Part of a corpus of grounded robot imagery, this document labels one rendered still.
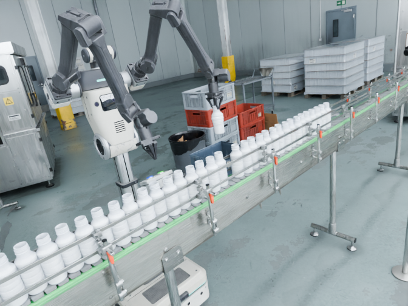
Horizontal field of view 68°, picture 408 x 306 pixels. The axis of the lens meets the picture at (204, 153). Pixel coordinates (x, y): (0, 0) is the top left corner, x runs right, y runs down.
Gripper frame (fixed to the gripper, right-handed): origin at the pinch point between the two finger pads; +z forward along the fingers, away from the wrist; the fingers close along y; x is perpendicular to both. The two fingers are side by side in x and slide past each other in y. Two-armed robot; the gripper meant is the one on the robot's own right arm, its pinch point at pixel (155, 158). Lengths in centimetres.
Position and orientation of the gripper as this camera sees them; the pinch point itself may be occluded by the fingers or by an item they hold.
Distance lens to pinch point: 140.5
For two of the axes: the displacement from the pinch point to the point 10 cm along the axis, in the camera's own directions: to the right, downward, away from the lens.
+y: 7.3, -3.3, 6.0
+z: 3.6, 9.3, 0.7
